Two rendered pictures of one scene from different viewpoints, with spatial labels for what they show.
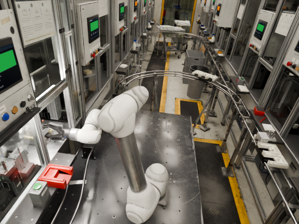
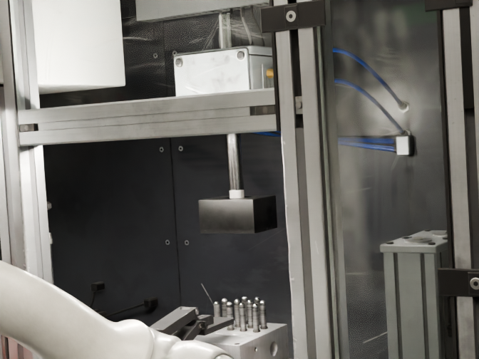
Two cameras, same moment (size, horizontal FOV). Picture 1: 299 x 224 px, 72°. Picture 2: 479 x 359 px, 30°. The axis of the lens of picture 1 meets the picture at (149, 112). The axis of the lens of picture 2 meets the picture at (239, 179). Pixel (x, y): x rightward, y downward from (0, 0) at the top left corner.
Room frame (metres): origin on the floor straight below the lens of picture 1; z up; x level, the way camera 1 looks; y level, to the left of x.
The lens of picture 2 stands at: (1.71, -0.23, 1.29)
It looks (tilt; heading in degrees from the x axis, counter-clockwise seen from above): 3 degrees down; 118
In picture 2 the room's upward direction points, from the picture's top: 3 degrees counter-clockwise
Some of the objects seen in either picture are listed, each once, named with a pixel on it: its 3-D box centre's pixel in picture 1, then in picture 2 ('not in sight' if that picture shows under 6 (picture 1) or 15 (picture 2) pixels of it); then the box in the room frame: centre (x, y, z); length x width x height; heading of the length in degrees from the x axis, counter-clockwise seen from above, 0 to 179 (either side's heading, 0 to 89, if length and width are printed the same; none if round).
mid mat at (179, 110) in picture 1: (189, 111); not in sight; (3.27, -0.75, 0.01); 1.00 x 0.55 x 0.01; 177
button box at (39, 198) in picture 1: (38, 193); not in sight; (0.66, 0.55, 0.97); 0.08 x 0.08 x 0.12; 87
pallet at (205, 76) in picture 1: (204, 77); not in sight; (2.94, -0.78, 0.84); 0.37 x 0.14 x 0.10; 55
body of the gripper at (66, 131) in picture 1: (65, 133); not in sight; (1.14, 0.59, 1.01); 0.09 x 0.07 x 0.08; 87
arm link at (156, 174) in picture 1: (155, 179); not in sight; (0.94, -0.09, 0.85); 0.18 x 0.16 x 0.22; 157
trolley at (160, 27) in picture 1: (168, 41); not in sight; (6.71, -0.40, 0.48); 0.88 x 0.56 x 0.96; 105
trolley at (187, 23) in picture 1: (180, 34); not in sight; (7.95, -0.88, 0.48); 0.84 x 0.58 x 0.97; 5
